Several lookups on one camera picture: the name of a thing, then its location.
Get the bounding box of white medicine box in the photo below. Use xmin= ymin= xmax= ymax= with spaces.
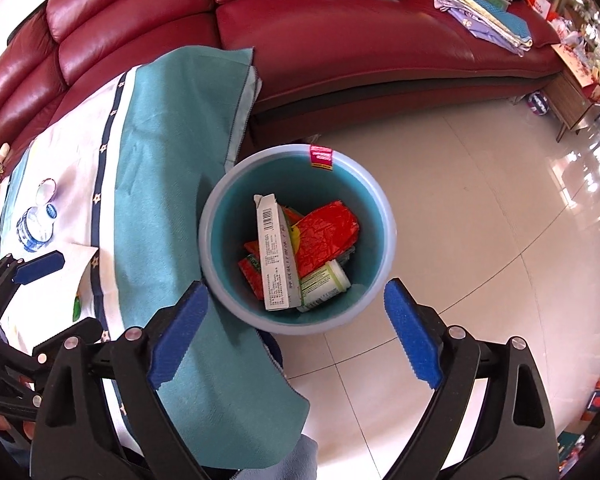
xmin=253 ymin=194 xmax=302 ymax=312

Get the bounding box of red snack bag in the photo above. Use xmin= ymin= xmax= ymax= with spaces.
xmin=238 ymin=200 xmax=360 ymax=310

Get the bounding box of teal round trash bin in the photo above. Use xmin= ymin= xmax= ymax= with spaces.
xmin=198 ymin=144 xmax=398 ymax=336

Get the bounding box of clear plastic water bottle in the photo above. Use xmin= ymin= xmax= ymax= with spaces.
xmin=16 ymin=203 xmax=57 ymax=252

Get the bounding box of wooden side table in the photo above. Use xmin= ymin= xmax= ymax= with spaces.
xmin=543 ymin=44 xmax=600 ymax=143

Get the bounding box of teal patterned tablecloth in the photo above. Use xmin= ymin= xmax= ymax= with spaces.
xmin=0 ymin=46 xmax=317 ymax=479

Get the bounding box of white green-label bottle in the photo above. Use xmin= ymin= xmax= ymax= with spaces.
xmin=298 ymin=260 xmax=351 ymax=312

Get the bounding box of dark red leather sofa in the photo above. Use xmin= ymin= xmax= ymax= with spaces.
xmin=0 ymin=0 xmax=562 ymax=148

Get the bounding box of person's left hand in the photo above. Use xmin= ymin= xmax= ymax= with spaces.
xmin=0 ymin=415 xmax=35 ymax=441

